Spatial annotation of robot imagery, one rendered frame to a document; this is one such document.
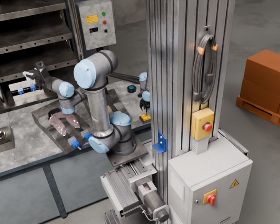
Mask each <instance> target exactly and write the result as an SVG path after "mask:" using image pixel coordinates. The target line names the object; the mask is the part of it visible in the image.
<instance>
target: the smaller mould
mask: <svg viewBox="0 0 280 224"><path fill-rule="evenodd" d="M14 148H15V143H14V137H13V132H12V129H11V127H10V125H9V126H6V127H3V128H0V153H1V152H4V151H7V150H10V149H14Z"/></svg>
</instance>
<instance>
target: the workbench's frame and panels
mask: <svg viewBox="0 0 280 224"><path fill-rule="evenodd" d="M132 131H133V132H134V133H135V135H136V136H137V137H138V139H139V140H140V141H141V142H144V141H146V140H149V139H151V138H152V132H151V123H149V124H146V125H143V126H140V127H137V128H134V129H132ZM80 148H81V150H80V149H79V148H77V149H75V150H73V151H72V152H70V153H68V154H67V155H65V154H64V153H63V152H61V153H58V154H55V155H53V156H49V157H46V158H43V159H41V160H37V161H34V162H31V163H27V164H25V165H22V166H19V167H16V168H13V169H10V170H7V171H4V172H1V173H0V224H41V223H43V222H46V221H48V220H51V219H54V218H56V217H59V216H61V218H63V219H65V218H66V217H67V213H69V212H71V211H74V210H76V209H79V208H81V207H84V206H86V205H89V204H92V203H94V202H97V201H99V200H102V199H104V198H107V197H108V195H107V193H106V191H105V189H104V187H103V185H102V183H101V178H100V177H102V176H104V175H105V173H106V172H109V171H111V170H113V168H112V166H111V165H110V163H109V161H108V157H107V155H106V154H100V153H98V152H97V151H95V150H94V149H93V148H92V147H91V145H90V144H86V145H82V146H80Z"/></svg>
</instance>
